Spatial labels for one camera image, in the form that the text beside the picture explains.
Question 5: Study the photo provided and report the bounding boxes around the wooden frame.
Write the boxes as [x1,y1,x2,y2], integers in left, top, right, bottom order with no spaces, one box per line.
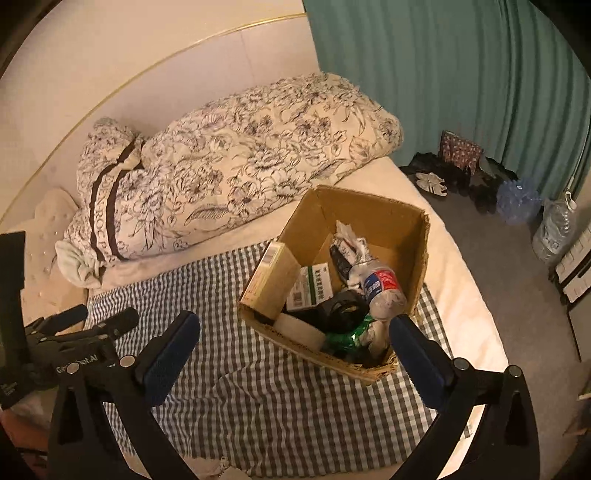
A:
[561,392,591,437]

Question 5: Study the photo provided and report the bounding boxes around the checked cloth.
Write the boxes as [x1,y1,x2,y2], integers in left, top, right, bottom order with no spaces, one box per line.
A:
[85,240,472,462]

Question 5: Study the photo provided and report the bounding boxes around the green white box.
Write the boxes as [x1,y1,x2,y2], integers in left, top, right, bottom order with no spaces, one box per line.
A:
[285,262,334,311]

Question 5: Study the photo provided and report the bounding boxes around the floral duvet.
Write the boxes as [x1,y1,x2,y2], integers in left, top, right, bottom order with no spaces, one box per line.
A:
[55,71,404,278]

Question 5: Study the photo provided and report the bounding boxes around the small black case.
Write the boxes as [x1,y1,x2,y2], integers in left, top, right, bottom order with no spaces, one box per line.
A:
[321,290,368,334]

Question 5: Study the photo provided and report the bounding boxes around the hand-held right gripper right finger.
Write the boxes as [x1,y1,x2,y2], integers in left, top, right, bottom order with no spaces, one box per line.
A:
[389,315,541,480]

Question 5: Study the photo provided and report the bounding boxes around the patterned bag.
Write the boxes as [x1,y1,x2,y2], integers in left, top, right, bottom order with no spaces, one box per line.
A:
[438,130,485,174]

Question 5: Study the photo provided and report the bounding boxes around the green foil wrapper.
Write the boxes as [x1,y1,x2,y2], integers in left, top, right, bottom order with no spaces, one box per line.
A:
[325,316,375,354]

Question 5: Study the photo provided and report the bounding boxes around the plastic bottle red blue label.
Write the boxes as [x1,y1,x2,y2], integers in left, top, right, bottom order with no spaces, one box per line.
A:
[359,260,408,321]

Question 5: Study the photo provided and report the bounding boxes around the blue water bottle pack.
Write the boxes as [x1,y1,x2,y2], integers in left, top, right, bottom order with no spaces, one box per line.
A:
[496,178,542,225]

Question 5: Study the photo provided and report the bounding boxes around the white strip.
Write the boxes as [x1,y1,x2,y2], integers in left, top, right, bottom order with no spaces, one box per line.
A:
[272,313,328,352]

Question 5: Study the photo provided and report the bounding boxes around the large clear water jug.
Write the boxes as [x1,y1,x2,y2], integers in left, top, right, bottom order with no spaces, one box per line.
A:
[532,191,578,265]

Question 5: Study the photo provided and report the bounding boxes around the person's left forearm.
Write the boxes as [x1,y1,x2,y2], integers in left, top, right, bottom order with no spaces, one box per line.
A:
[0,406,51,462]

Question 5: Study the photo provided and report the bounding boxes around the pile of black shoes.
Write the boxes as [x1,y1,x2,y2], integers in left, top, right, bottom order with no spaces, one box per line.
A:
[399,152,520,214]

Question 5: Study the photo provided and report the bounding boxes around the teal curtain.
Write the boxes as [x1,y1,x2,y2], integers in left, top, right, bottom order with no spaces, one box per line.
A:
[302,0,591,204]

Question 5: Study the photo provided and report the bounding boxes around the white tissue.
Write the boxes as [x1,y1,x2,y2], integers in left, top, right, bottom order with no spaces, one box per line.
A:
[358,318,392,358]

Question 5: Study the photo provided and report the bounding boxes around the white sandals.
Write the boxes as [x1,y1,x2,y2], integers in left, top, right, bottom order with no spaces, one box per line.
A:
[414,172,450,199]

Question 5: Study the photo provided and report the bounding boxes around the beige tufted headboard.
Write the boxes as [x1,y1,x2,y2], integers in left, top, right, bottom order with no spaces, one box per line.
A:
[0,188,90,324]

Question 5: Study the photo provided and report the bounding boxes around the white bed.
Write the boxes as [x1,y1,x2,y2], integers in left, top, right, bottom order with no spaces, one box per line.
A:
[0,154,509,480]

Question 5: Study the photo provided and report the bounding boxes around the pale green towel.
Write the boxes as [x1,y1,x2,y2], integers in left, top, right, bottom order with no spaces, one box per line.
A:
[55,240,106,290]

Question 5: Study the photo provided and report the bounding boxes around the cardboard box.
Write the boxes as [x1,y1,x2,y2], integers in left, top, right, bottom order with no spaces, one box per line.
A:
[239,185,431,385]

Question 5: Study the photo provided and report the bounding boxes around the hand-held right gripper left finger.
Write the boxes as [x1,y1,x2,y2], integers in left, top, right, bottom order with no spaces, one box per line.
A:
[47,310,201,480]

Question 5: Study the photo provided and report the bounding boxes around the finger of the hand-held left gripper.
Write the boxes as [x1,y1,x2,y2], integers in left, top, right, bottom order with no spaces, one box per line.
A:
[69,308,140,344]
[25,304,89,334]

